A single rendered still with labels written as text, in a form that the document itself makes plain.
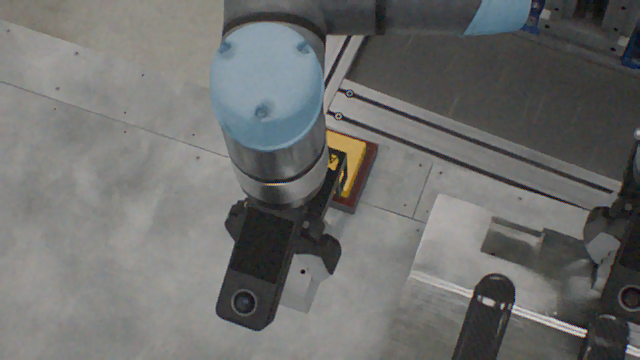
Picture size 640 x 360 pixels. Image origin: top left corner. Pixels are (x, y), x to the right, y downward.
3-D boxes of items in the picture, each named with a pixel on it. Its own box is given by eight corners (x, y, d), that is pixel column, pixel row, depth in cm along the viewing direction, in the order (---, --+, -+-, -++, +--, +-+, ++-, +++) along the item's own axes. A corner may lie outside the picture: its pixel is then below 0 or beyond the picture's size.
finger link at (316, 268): (367, 238, 114) (343, 195, 106) (346, 296, 112) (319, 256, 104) (337, 231, 115) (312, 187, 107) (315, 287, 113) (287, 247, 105)
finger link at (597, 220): (621, 240, 114) (664, 213, 106) (616, 257, 113) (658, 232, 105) (574, 220, 113) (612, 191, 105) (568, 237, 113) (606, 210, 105)
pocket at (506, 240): (490, 223, 124) (494, 210, 120) (542, 240, 123) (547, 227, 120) (477, 263, 122) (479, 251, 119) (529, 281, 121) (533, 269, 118)
